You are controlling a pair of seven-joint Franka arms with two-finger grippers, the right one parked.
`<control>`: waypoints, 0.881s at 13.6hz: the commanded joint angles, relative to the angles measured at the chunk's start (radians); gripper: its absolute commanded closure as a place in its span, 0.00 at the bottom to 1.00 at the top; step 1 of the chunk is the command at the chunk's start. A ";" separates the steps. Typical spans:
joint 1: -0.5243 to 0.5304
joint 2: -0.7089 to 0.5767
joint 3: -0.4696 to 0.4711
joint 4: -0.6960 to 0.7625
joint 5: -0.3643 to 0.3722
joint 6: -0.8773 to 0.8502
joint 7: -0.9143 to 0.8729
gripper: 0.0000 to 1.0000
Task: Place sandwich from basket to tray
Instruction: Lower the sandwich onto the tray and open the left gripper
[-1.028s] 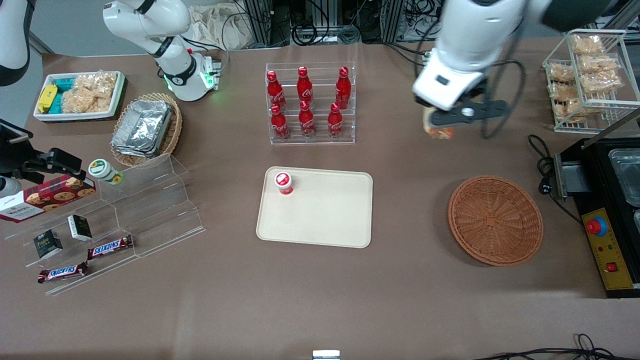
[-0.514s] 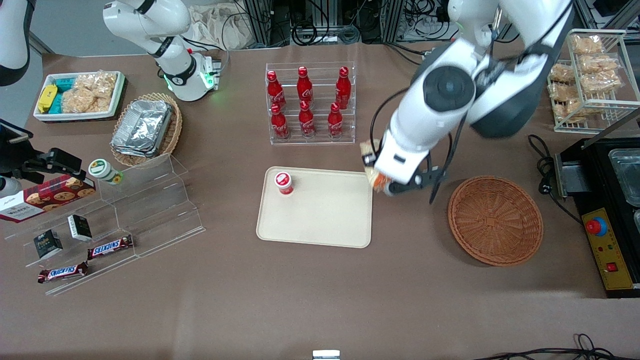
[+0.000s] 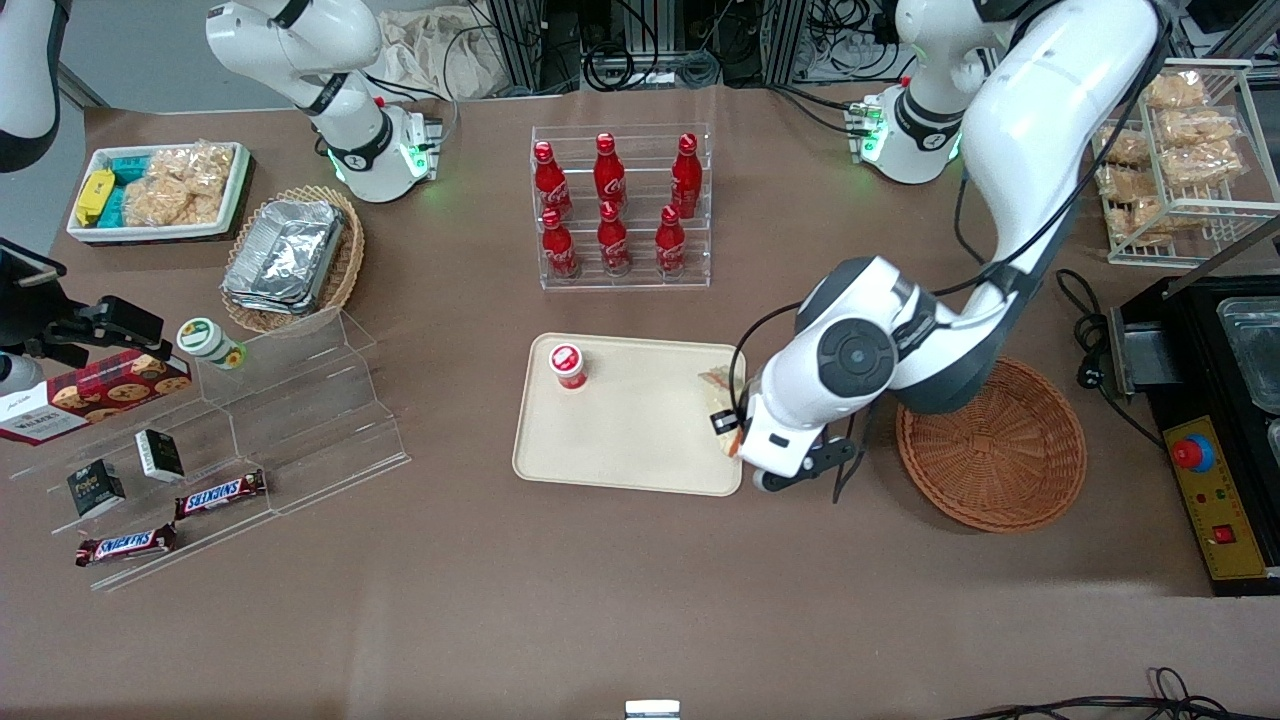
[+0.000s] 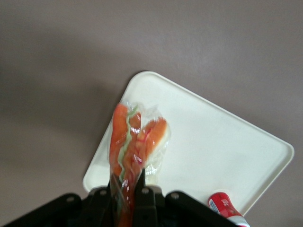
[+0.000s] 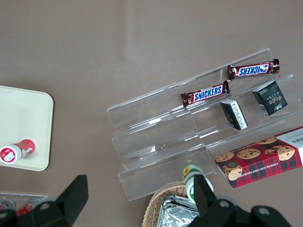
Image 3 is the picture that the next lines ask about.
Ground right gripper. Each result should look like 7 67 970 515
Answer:
0 238 167 369

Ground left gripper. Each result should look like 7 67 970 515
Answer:
710 378 837 479

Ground triangular sandwich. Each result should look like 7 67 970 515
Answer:
697 365 748 460

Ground beige plastic tray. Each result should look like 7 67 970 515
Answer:
511 332 748 498

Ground oval wicker basket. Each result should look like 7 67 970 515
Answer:
221 184 367 335

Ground round brown wicker basket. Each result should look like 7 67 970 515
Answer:
895 354 1089 534

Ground red tartan cookie box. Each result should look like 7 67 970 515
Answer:
0 349 193 447

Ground green lidded yogurt cup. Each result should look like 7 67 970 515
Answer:
176 317 248 372

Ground white rectangular bin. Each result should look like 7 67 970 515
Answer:
66 141 252 244

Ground small black coffee box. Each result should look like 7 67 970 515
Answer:
66 459 127 519
134 429 187 484

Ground yellow snack packet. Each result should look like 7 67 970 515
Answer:
76 168 117 228

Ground red capped small cup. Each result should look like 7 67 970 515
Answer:
547 342 590 392

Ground clear acrylic bottle rack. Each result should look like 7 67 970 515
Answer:
531 124 712 292

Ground large bag of rice crackers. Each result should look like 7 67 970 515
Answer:
122 143 235 228

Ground red cola bottle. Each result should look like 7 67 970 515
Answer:
669 132 704 220
593 132 629 207
540 207 580 280
596 200 633 277
534 140 574 220
654 204 689 277

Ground snickers chocolate bar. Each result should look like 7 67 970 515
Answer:
75 523 178 568
174 469 268 520

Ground stacked foil containers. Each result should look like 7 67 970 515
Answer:
221 198 347 314

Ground clear acrylic step shelf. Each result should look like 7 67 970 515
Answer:
8 308 413 593

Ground beige crumpled cloth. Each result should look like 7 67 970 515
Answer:
378 8 503 100

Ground clear bag of crackers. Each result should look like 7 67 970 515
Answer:
1097 127 1152 168
1108 197 1168 247
1160 144 1247 191
1096 165 1153 203
1157 107 1242 152
1142 69 1210 112

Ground black appliance with yellow panel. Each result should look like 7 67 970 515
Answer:
1104 268 1280 599

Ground steel pan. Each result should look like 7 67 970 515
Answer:
1217 296 1280 417

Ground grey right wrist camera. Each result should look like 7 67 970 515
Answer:
0 352 44 399

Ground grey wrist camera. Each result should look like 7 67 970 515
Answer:
751 436 862 495
0 352 44 399

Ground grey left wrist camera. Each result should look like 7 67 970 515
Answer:
751 436 862 495

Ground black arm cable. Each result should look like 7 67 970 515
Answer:
727 0 1177 503

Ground black power cable with plug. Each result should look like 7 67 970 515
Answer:
1056 268 1167 449

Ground aluminium frame with cables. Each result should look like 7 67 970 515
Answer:
488 0 901 93

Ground black floor cables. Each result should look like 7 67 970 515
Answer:
945 666 1280 720

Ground white wire rack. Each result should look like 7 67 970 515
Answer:
1090 57 1280 270

